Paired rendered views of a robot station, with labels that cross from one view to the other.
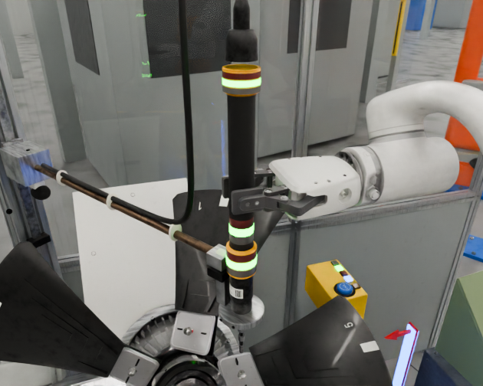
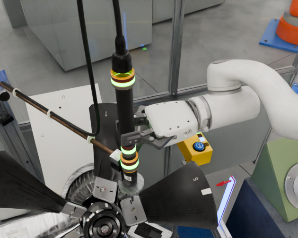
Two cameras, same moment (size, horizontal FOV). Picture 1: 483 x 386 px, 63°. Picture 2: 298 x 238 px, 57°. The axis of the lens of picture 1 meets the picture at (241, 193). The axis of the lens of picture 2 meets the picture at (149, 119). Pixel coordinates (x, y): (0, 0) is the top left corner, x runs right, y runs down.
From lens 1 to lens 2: 0.21 m
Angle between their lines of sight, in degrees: 17
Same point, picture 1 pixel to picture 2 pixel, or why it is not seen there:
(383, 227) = not seen: hidden behind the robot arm
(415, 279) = (250, 122)
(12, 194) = not seen: outside the picture
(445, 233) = not seen: hidden behind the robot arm
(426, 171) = (239, 113)
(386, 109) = (217, 76)
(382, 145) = (214, 98)
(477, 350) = (272, 182)
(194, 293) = (104, 168)
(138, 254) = (70, 134)
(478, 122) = (266, 100)
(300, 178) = (162, 124)
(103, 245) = (48, 130)
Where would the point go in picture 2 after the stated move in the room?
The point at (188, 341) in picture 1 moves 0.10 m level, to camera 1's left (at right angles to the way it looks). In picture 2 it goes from (102, 194) to (69, 195)
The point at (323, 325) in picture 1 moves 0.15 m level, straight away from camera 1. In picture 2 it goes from (180, 179) to (188, 146)
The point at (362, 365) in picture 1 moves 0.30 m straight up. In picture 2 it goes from (200, 202) to (217, 139)
